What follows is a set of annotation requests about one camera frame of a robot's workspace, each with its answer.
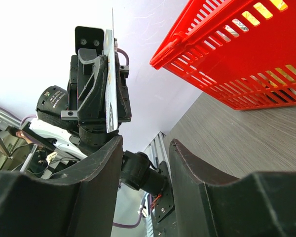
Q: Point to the red plastic shopping basket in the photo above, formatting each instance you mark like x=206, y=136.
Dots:
x=231, y=51

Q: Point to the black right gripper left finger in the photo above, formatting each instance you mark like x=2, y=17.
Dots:
x=76, y=202

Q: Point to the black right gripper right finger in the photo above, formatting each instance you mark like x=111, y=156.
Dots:
x=212, y=203

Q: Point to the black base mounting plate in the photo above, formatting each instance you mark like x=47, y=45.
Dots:
x=162, y=214

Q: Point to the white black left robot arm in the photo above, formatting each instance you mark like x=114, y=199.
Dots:
x=90, y=137

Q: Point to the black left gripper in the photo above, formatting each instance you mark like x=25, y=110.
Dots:
x=87, y=88

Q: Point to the white gold credit card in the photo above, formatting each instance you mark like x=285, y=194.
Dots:
x=111, y=90

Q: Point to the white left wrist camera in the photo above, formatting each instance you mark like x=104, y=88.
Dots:
x=89, y=38

